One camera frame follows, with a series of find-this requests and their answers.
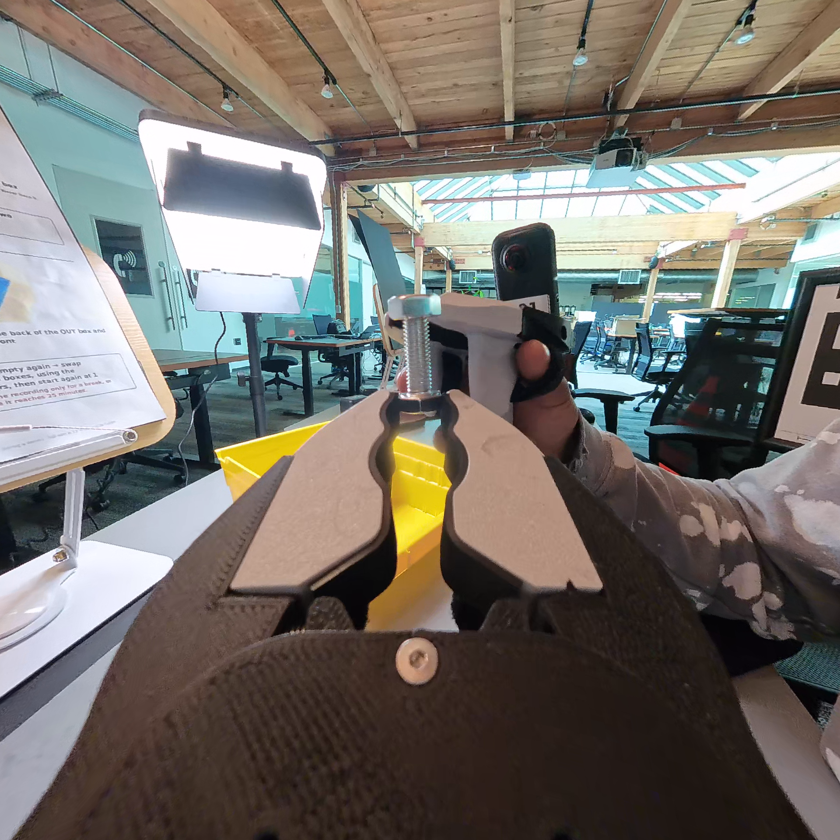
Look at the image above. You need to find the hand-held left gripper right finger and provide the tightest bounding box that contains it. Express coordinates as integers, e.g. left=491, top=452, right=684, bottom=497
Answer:
left=440, top=391, right=605, bottom=626

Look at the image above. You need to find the silver hex bolt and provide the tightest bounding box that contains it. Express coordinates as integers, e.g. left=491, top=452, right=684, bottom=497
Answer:
left=387, top=293, right=442, bottom=399

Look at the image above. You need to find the person's right forearm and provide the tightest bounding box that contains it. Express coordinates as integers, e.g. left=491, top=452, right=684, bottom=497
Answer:
left=564, top=420, right=840, bottom=641

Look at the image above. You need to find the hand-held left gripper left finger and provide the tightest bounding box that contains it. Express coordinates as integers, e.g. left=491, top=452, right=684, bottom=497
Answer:
left=230, top=391, right=399, bottom=621

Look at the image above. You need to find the wooden document stand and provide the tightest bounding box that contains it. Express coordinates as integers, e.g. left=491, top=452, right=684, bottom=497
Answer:
left=0, top=243, right=177, bottom=700

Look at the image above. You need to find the studio light panel with flaps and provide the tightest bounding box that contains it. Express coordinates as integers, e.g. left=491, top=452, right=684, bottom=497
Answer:
left=138, top=110, right=328, bottom=437

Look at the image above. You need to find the ceiling projector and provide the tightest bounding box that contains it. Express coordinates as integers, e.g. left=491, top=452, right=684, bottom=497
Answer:
left=587, top=134, right=647, bottom=188

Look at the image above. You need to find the black mesh office chair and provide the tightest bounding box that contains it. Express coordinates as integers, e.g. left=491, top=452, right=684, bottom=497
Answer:
left=646, top=318, right=788, bottom=480

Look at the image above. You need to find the wooden top office desk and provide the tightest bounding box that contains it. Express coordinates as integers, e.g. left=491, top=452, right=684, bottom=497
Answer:
left=266, top=336, right=375, bottom=417
left=154, top=350, right=249, bottom=470

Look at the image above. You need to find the yellow plastic bin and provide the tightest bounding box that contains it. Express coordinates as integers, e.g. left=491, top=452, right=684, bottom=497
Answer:
left=215, top=420, right=454, bottom=634

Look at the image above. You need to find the framed black white marker sign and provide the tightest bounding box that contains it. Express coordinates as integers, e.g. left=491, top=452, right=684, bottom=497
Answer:
left=761, top=268, right=840, bottom=454

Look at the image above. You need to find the person's right hand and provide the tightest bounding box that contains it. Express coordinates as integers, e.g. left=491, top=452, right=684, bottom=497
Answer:
left=512, top=340, right=585, bottom=463

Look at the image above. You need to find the black tilted panel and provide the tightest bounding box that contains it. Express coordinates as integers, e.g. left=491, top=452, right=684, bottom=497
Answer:
left=351, top=210, right=408, bottom=309

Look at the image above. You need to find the white instruction sheet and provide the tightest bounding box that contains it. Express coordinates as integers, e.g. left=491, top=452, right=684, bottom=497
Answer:
left=0, top=108, right=166, bottom=460

